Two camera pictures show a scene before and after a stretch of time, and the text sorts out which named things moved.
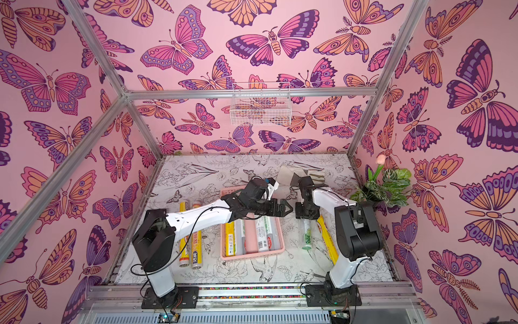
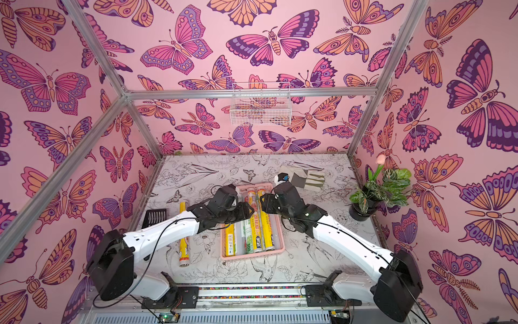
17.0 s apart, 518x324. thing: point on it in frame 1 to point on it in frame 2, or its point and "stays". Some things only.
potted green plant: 386,185 stays
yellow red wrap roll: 184,258 stays
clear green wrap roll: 240,237 stays
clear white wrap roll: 306,233 to 249,236
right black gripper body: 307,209 to 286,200
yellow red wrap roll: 230,239 stays
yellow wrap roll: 197,244 to 257,238
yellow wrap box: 329,242 to 268,227
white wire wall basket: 261,104 stays
